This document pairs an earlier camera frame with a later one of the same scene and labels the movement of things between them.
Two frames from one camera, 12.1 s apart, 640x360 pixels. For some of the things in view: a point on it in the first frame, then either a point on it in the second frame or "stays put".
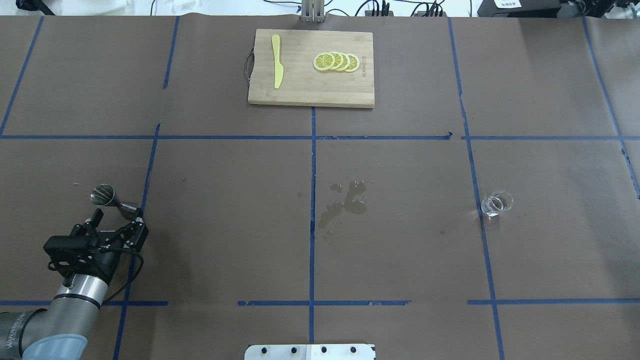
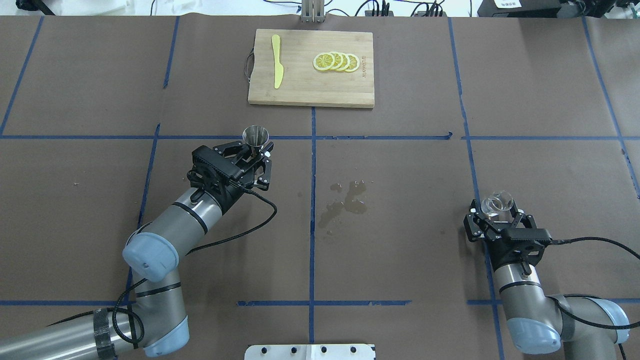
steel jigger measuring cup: x=103 y=195 -> x=255 y=136
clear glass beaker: x=494 y=203 stays put
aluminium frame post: x=313 y=11 stays put
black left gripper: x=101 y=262 -> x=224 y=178
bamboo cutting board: x=302 y=83 stays put
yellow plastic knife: x=279 y=69 stays put
